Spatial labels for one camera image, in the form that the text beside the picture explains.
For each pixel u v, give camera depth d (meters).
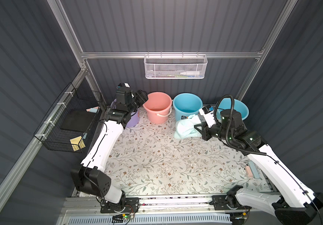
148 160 0.91
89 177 0.40
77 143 0.60
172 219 0.77
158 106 1.16
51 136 0.64
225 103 1.05
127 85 0.69
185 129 0.68
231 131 0.49
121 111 0.55
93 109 0.82
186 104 1.12
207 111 0.57
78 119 0.78
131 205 0.73
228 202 0.68
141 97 0.66
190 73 0.90
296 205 0.38
